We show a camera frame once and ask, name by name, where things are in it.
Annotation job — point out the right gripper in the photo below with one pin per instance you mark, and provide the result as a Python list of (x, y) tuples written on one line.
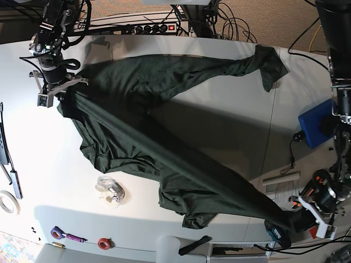
[(54, 83)]

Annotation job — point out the black power strip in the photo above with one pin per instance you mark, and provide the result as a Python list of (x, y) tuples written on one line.
[(155, 29)]

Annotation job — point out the black cordless drill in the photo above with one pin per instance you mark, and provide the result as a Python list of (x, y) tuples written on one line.
[(279, 233)]

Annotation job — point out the purple marker pen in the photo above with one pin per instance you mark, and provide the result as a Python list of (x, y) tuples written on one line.
[(75, 238)]

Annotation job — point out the dark remote control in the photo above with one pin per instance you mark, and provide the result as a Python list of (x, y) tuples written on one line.
[(4, 155)]

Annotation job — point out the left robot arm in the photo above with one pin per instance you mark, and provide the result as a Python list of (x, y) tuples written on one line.
[(335, 20)]

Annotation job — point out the grey usb hub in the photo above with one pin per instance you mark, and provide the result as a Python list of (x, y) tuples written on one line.
[(16, 184)]

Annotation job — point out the paper instruction booklet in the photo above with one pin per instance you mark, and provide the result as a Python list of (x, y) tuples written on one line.
[(280, 188)]

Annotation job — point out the white tape roll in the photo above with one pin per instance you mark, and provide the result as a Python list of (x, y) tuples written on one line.
[(9, 204)]

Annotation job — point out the purple tape roll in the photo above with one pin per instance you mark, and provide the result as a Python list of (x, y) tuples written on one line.
[(57, 233)]

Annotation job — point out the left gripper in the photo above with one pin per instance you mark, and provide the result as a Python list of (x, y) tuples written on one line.
[(317, 204)]

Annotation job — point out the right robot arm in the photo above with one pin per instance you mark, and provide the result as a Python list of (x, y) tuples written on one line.
[(58, 23)]

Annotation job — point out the blue box with black knob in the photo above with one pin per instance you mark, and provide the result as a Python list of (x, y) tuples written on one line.
[(318, 123)]

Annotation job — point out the gold green small cylinder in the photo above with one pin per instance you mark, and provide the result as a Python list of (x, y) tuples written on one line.
[(58, 245)]

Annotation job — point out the dark green t-shirt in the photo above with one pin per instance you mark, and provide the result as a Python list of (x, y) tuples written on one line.
[(111, 114)]

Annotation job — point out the red tape roll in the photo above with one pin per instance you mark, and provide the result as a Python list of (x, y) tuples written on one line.
[(104, 243)]

